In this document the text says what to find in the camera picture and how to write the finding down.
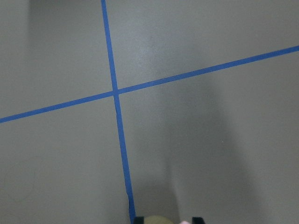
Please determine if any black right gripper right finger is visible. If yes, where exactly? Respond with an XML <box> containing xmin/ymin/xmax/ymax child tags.
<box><xmin>192</xmin><ymin>217</ymin><xmax>205</xmax><ymax>224</ymax></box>

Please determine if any yellow cup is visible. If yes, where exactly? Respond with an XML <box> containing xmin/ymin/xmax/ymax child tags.
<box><xmin>144</xmin><ymin>215</ymin><xmax>173</xmax><ymax>224</ymax></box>

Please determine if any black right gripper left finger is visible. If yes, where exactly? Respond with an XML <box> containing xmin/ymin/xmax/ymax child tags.
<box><xmin>133</xmin><ymin>217</ymin><xmax>144</xmax><ymax>224</ymax></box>

